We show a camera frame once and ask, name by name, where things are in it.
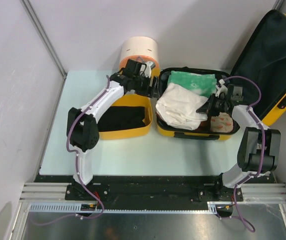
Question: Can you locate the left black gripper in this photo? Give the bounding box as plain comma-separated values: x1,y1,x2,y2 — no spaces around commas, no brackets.
133,73,160,99

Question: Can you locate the brown cloth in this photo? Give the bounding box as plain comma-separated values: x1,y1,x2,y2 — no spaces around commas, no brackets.
156,111,210,136

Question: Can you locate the tulip print mesh pouch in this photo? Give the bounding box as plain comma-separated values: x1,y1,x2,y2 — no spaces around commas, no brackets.
210,112,234,133

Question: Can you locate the white fluffy towel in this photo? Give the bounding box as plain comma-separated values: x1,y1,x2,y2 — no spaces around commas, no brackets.
156,83,208,131

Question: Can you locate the yellow plastic basket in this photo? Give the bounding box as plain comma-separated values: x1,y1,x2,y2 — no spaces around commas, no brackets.
99,94,153,140

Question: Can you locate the black garment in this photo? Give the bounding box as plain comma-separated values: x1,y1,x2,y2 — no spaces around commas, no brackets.
98,106,145,132

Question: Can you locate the yellow Pikachu suitcase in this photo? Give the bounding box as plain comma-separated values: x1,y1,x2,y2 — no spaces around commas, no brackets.
156,9,286,143

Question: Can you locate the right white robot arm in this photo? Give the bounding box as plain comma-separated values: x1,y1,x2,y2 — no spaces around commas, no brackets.
196,83,281,201

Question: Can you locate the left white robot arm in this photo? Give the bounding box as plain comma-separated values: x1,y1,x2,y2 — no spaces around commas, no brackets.
66,59,158,200

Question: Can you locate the green white patterned towel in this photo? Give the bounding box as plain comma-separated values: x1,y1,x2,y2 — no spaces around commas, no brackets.
167,70,217,98

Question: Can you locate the pastel round drawer box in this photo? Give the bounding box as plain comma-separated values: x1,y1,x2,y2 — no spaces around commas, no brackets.
119,36,160,76

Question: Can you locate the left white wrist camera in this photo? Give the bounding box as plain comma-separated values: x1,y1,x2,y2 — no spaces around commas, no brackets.
139,61,156,77

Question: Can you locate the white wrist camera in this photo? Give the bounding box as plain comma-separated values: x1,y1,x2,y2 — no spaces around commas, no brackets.
139,61,156,77
215,79,228,99

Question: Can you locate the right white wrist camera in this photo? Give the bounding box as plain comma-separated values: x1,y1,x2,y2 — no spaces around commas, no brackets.
215,79,228,99

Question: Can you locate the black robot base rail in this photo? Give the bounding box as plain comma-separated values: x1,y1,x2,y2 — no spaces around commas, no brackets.
34,175,276,214

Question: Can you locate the white slotted cable duct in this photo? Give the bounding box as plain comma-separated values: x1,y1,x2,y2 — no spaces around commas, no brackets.
28,202,234,214

